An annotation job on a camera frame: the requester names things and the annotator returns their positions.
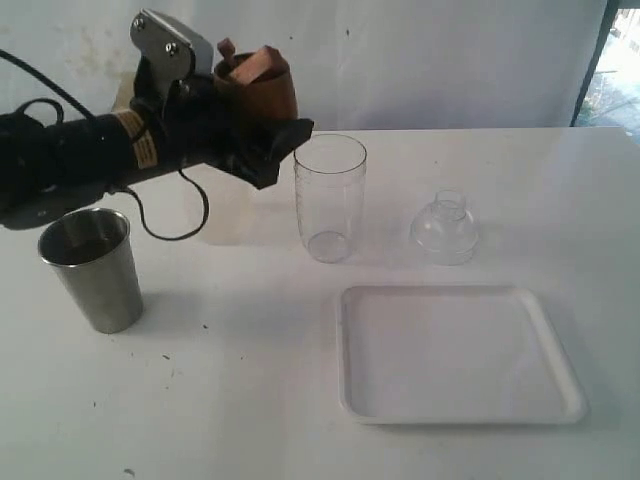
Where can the round wooden cup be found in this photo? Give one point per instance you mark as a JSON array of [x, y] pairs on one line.
[[271, 95]]

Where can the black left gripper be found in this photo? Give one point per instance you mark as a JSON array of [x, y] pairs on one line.
[[191, 123]]

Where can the dark window frame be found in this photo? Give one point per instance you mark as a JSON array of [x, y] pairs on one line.
[[609, 95]]

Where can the clear domed shaker lid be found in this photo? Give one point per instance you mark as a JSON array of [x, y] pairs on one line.
[[445, 229]]

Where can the white plastic tray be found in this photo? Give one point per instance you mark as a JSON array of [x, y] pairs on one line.
[[452, 355]]

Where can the stainless steel cup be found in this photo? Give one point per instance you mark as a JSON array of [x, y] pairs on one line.
[[91, 254]]

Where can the clear plastic shaker tumbler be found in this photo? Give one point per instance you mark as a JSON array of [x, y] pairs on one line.
[[330, 173]]

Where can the frosted plastic jar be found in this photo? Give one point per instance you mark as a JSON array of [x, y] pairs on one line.
[[231, 210]]

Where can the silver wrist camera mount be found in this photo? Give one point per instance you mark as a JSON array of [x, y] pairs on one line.
[[170, 51]]

